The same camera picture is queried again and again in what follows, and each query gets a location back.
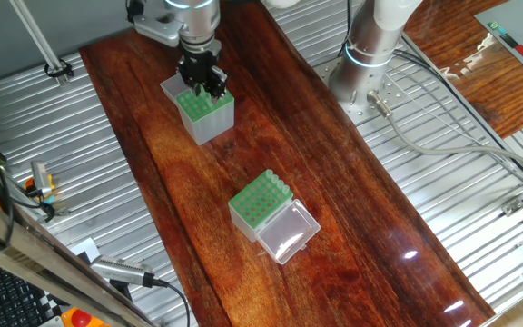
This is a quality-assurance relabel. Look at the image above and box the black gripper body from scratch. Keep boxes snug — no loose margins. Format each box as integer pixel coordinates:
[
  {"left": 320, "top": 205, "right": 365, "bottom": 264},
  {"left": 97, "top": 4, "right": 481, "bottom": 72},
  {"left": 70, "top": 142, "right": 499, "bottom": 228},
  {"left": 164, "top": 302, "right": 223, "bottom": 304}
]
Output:
[{"left": 177, "top": 45, "right": 224, "bottom": 87}]

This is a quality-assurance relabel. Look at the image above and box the tall translucent green tip box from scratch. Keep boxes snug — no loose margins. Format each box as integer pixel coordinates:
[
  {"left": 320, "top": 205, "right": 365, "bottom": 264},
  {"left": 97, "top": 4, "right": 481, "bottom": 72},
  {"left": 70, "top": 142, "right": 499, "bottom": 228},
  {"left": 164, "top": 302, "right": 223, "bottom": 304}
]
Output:
[{"left": 160, "top": 72, "right": 237, "bottom": 146}]

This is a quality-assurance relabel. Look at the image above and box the low green rack tip box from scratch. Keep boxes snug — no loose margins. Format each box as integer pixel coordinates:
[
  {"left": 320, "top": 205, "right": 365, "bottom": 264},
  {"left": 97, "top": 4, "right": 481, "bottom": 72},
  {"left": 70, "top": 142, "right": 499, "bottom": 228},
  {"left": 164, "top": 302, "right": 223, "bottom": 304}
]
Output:
[{"left": 227, "top": 169, "right": 322, "bottom": 266}]

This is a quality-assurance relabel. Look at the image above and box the aluminium pole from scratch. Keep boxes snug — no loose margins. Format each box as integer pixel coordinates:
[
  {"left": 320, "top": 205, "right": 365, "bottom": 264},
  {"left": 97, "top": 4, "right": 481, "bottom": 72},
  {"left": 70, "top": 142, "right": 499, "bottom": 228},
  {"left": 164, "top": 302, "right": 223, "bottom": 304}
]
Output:
[{"left": 8, "top": 0, "right": 71, "bottom": 88}]

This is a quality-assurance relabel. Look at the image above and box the orange yellow plastic object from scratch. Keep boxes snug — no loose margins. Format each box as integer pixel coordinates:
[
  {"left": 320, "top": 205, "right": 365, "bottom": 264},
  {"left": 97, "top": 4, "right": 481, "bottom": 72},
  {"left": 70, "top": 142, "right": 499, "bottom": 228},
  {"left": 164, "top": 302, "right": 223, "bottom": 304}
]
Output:
[{"left": 24, "top": 174, "right": 57, "bottom": 205}]

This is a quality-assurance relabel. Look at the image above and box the white paper sheet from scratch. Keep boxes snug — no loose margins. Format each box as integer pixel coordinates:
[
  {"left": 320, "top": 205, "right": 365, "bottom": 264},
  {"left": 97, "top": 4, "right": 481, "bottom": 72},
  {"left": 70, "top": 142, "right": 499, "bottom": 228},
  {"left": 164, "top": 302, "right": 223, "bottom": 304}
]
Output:
[{"left": 70, "top": 236, "right": 102, "bottom": 264}]

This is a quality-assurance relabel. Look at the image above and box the glossy brown wooden board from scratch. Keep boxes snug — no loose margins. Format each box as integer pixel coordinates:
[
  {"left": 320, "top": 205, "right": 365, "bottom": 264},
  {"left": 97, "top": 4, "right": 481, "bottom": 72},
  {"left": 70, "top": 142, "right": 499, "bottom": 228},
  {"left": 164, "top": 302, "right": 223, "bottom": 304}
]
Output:
[{"left": 78, "top": 0, "right": 497, "bottom": 327}]

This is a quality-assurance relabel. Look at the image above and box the scuffed brown wooden board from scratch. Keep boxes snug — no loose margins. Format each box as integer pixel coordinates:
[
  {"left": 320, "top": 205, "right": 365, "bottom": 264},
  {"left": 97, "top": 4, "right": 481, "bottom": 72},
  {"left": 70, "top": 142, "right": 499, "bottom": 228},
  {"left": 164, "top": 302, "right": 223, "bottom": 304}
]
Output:
[{"left": 401, "top": 0, "right": 523, "bottom": 140}]

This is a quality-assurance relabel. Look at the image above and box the yellow button box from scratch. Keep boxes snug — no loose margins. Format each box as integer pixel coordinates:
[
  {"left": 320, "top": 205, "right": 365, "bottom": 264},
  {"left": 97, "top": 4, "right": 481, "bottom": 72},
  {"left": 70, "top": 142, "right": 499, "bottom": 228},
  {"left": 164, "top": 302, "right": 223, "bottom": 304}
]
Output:
[{"left": 60, "top": 306, "right": 111, "bottom": 327}]

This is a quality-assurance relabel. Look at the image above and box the red emergency stop button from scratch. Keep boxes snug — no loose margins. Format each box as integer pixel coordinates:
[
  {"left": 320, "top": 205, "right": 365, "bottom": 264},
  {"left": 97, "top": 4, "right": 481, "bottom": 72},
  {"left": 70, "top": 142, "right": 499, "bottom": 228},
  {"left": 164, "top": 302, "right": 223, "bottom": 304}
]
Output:
[{"left": 70, "top": 308, "right": 94, "bottom": 327}]

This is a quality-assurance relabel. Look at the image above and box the black keyboard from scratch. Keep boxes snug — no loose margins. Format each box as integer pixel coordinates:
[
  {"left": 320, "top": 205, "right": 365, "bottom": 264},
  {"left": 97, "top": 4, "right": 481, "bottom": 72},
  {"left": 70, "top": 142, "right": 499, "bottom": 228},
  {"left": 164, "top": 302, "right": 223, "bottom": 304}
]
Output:
[{"left": 0, "top": 258, "right": 63, "bottom": 327}]

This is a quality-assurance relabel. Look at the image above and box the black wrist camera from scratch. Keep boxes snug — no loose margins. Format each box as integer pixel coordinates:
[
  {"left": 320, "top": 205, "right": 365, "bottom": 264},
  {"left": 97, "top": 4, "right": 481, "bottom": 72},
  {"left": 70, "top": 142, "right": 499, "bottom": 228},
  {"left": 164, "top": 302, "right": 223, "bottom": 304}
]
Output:
[{"left": 124, "top": 0, "right": 147, "bottom": 24}]

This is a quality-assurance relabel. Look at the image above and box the black cable loop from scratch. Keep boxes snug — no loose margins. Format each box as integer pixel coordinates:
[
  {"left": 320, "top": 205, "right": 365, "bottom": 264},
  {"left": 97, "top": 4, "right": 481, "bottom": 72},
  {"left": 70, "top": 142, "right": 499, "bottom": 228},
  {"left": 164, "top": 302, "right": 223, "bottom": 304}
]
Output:
[{"left": 44, "top": 58, "right": 75, "bottom": 79}]

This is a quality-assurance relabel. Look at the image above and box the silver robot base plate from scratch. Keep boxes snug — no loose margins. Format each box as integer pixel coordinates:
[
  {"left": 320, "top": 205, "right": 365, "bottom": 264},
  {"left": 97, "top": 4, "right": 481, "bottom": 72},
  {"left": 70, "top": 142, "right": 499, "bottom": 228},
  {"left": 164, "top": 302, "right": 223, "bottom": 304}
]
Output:
[{"left": 313, "top": 54, "right": 415, "bottom": 126}]

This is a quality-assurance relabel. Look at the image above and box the small silver camera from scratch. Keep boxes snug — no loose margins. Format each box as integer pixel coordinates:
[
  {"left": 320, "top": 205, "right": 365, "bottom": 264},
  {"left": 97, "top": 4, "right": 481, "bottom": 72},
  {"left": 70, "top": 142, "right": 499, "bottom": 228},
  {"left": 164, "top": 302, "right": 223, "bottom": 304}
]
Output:
[{"left": 31, "top": 161, "right": 54, "bottom": 199}]

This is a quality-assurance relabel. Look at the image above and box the thin black cable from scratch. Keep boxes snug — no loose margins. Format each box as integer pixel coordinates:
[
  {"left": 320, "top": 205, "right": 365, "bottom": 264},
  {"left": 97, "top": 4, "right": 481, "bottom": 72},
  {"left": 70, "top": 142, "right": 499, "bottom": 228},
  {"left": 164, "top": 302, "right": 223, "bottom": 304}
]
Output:
[{"left": 392, "top": 48, "right": 523, "bottom": 187}]

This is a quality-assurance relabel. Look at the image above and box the long silver depth camera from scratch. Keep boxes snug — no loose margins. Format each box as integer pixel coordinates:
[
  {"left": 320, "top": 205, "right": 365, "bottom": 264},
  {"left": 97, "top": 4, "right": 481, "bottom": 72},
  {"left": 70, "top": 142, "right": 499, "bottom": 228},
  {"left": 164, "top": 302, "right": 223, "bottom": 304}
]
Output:
[{"left": 89, "top": 253, "right": 156, "bottom": 288}]

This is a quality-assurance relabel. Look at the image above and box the black camera stand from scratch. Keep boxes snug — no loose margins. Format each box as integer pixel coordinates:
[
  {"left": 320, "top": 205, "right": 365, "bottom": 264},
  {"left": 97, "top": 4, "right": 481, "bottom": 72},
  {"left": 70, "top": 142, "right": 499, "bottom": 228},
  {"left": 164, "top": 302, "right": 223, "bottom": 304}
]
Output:
[{"left": 109, "top": 279, "right": 133, "bottom": 303}]

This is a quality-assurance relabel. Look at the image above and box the black camera cable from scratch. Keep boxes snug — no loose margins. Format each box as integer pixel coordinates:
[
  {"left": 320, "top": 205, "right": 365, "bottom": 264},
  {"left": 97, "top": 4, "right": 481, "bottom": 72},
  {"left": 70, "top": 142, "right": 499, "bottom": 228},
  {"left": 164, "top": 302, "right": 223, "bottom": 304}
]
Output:
[{"left": 152, "top": 277, "right": 192, "bottom": 327}]

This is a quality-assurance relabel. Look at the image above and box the steel frame bar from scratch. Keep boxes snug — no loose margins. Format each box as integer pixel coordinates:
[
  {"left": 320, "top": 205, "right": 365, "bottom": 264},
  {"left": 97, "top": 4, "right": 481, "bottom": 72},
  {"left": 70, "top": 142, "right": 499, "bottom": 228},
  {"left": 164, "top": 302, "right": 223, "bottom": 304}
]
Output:
[{"left": 0, "top": 179, "right": 158, "bottom": 327}]

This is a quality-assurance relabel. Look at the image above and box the grey cable with metal plug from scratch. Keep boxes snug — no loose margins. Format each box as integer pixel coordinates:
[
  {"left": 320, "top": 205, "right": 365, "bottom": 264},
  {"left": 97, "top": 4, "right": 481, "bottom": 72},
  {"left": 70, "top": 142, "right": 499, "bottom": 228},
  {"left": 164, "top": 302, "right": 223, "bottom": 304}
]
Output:
[{"left": 365, "top": 89, "right": 523, "bottom": 179}]

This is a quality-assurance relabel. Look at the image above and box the aluminium corner bracket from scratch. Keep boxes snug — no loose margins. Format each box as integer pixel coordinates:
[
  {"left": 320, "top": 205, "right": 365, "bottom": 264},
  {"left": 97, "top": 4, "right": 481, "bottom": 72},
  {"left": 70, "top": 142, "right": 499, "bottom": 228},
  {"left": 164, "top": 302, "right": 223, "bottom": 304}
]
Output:
[{"left": 501, "top": 198, "right": 523, "bottom": 217}]

